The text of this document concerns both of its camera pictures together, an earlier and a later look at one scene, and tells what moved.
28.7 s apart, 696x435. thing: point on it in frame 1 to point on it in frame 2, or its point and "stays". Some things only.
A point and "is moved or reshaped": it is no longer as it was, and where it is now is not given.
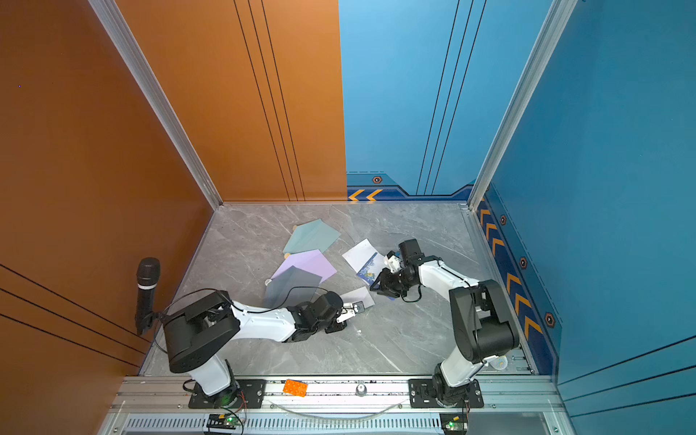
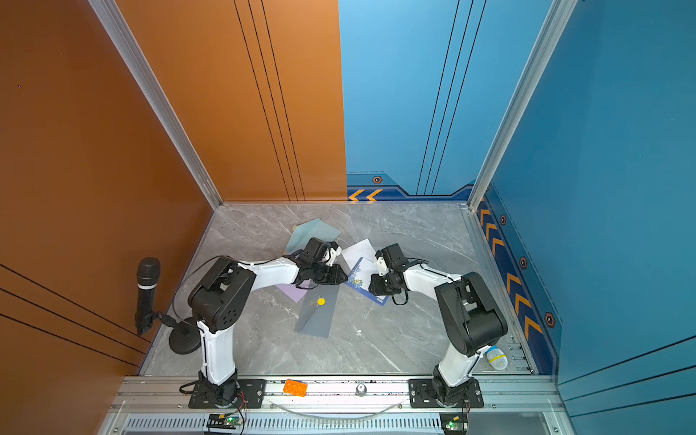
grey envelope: [294, 285] is moved or reshaped
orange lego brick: [298, 388] stays
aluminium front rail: [515, 395] stays
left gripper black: [338, 328] to [337, 277]
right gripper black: [385, 285] stays
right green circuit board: [454, 423] stays
